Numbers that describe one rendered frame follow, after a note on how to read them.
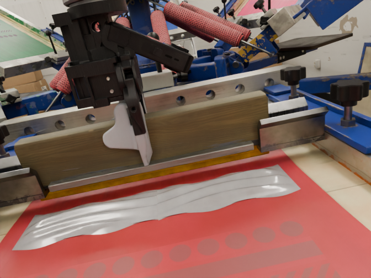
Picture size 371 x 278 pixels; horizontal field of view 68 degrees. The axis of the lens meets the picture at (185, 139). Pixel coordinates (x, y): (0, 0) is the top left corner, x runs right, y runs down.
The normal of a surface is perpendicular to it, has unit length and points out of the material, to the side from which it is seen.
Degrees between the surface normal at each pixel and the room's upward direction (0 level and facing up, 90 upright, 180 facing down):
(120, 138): 81
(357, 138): 0
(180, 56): 92
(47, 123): 90
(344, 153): 90
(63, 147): 90
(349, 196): 0
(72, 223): 32
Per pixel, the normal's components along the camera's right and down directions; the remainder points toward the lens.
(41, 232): 0.04, -0.61
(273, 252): -0.18, -0.91
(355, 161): -0.98, 0.20
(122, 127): 0.07, 0.22
